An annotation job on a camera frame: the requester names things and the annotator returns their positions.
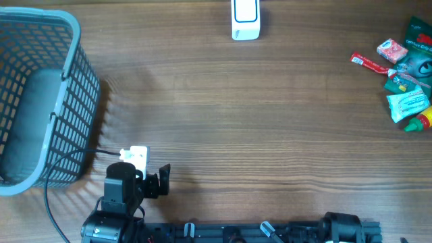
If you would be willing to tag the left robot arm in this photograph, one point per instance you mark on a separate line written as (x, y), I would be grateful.
(125, 187)

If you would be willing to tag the white barcode scanner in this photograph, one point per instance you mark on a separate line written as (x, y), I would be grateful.
(246, 20)

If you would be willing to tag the grey plastic shopping basket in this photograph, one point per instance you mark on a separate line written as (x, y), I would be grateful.
(49, 99)

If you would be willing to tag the red stick packet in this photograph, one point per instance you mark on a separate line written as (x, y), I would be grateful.
(367, 63)

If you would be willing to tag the dark green box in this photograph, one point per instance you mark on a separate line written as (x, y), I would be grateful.
(415, 68)

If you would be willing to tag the teal tissue packet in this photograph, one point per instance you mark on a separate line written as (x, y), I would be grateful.
(407, 103)

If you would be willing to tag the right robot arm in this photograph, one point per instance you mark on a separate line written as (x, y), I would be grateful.
(340, 227)

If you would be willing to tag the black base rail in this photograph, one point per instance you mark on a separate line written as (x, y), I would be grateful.
(294, 231)

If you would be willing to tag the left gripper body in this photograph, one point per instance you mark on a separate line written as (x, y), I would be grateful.
(151, 186)

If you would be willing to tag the red white snack packet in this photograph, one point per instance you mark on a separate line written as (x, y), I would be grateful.
(392, 51)

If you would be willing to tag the red sauce bottle green cap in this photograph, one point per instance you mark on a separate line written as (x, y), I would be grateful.
(421, 122)

